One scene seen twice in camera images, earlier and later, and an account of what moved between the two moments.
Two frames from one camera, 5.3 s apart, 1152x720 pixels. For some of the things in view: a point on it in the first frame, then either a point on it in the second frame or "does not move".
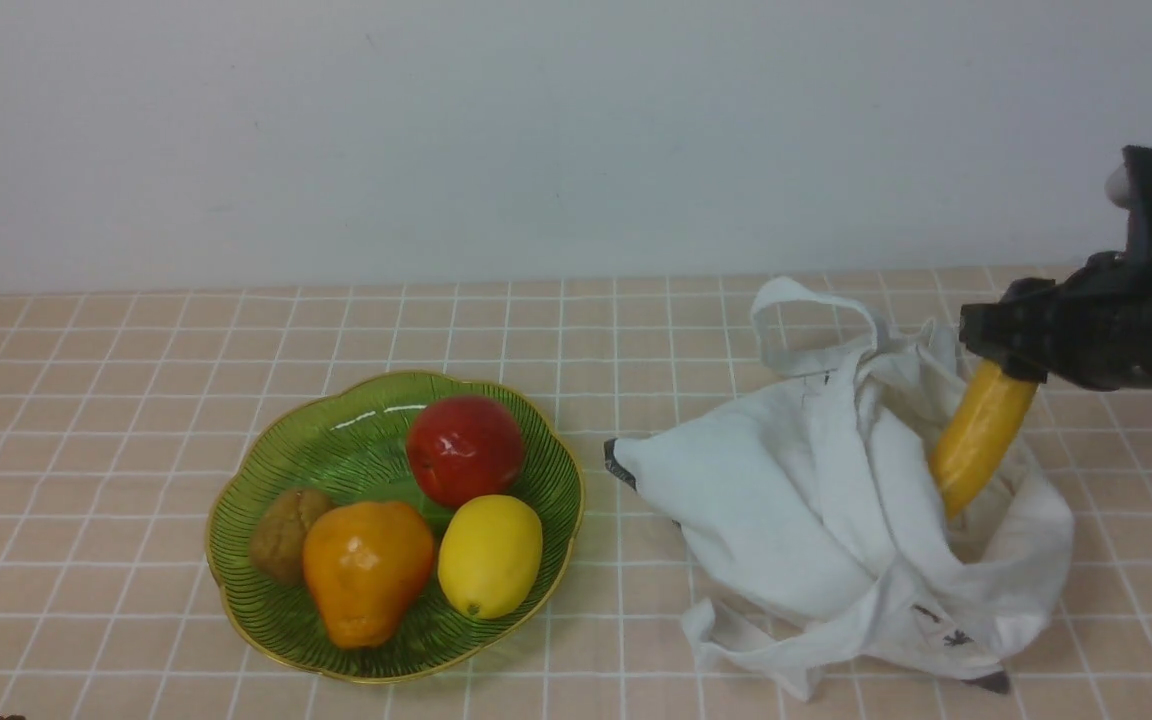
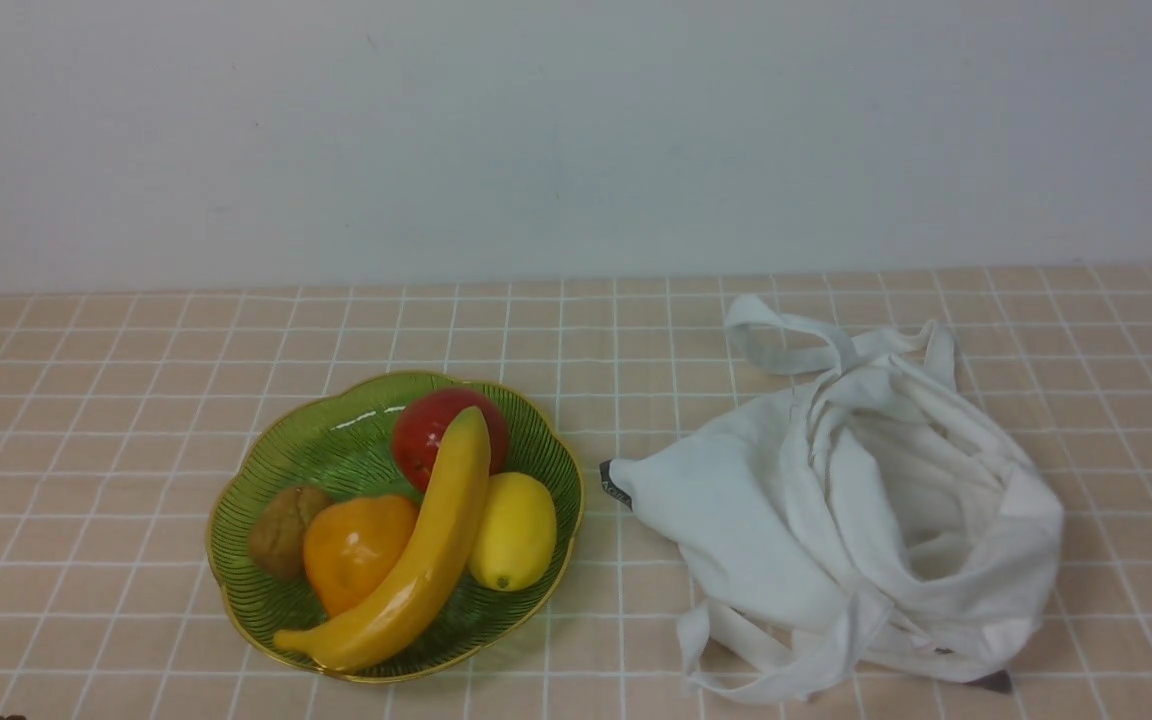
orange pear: (365, 560) does not move
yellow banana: (989, 413) → (422, 562)
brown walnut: (279, 531) does not move
